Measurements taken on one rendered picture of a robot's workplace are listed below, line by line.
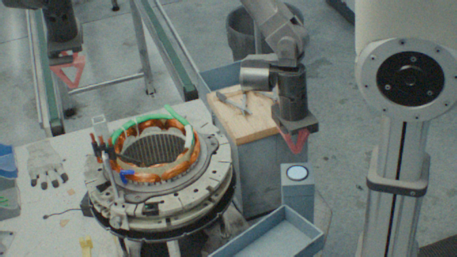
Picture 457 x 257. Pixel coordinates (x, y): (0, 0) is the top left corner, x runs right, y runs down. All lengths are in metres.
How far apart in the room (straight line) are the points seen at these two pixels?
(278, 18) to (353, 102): 2.20
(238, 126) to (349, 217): 1.33
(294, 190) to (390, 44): 0.53
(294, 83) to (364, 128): 1.98
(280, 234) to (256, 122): 0.32
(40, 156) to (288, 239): 0.94
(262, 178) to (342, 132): 1.63
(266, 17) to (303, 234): 0.43
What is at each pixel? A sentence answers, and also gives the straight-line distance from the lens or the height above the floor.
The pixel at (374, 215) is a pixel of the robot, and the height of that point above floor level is 1.09.
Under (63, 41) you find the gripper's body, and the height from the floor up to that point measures 1.40.
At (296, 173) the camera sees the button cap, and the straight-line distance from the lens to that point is 1.28.
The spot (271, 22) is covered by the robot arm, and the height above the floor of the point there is 1.39.
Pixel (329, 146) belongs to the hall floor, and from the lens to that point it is 2.97.
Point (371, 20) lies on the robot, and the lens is 0.82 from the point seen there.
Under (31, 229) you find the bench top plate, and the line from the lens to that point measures 1.67.
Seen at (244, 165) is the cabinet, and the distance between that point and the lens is 1.41.
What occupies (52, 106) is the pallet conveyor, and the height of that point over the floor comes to 0.76.
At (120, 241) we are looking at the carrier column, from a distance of 1.42.
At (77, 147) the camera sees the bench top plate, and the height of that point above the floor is 0.78.
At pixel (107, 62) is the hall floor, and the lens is 3.84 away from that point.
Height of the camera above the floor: 1.91
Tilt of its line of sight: 38 degrees down
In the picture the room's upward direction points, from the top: 6 degrees counter-clockwise
